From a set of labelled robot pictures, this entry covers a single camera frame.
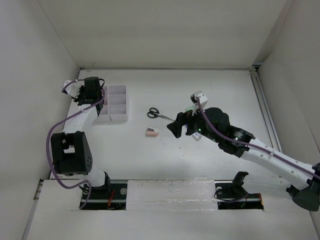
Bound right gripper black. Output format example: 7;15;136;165
166;103;221;143

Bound green highlighter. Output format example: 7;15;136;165
185;105;197;112

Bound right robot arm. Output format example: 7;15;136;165
166;107;320;212

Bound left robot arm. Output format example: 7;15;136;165
46;76;112;199

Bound clear blue-capped glue bottle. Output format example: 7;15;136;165
192;132;202;141

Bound pink white stapler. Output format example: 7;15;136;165
145;127;159;137

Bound white six-compartment organizer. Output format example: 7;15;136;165
94;84;129;124

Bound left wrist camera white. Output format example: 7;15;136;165
62;80;82;99

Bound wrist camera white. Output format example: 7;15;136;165
190;91;208;111
62;80;82;99

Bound black-handled scissors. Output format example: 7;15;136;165
147;107;174;122

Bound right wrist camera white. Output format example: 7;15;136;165
190;91;208;111

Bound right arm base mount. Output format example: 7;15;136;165
213;171;264;210

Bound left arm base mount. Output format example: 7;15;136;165
79;180;128;211

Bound aluminium rail right side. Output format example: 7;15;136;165
248;65;283;153

